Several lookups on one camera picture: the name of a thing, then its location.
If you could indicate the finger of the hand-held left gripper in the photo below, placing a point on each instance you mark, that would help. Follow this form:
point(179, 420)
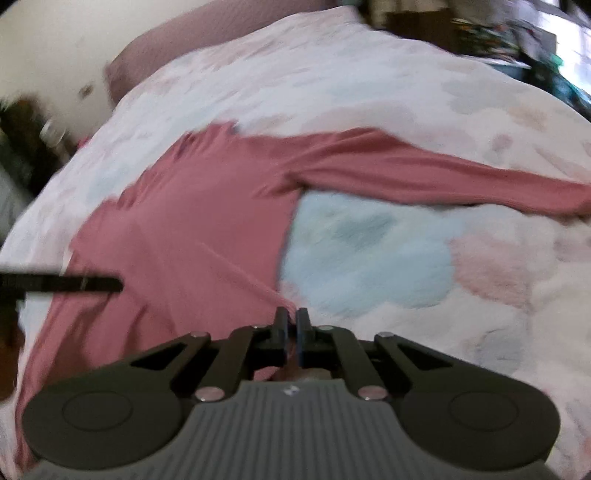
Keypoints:
point(69, 283)

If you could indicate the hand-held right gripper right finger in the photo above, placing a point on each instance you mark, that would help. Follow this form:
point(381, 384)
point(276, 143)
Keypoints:
point(302, 339)

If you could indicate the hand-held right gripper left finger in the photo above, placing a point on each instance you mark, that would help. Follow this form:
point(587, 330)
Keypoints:
point(282, 339)

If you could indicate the pink long-sleeved shirt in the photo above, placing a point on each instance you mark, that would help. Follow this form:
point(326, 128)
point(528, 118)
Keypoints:
point(194, 221)

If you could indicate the pastel printed fluffy blanket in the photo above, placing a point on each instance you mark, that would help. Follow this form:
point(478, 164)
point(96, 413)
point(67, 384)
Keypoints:
point(378, 249)

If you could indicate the pink pillow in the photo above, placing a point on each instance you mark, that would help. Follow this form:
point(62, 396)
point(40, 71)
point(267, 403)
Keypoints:
point(152, 55)

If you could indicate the bright window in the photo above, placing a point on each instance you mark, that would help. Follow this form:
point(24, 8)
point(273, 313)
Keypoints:
point(577, 50)

